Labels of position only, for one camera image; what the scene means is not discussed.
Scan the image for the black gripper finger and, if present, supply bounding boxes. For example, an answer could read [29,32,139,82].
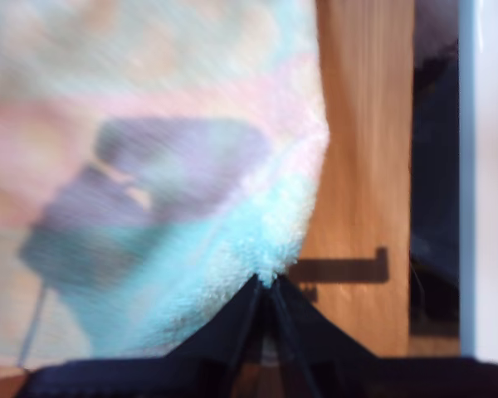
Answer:
[271,277,377,398]
[165,275,261,398]

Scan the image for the pastel checked fluffy tea towel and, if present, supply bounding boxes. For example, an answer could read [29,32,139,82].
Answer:
[0,0,331,370]

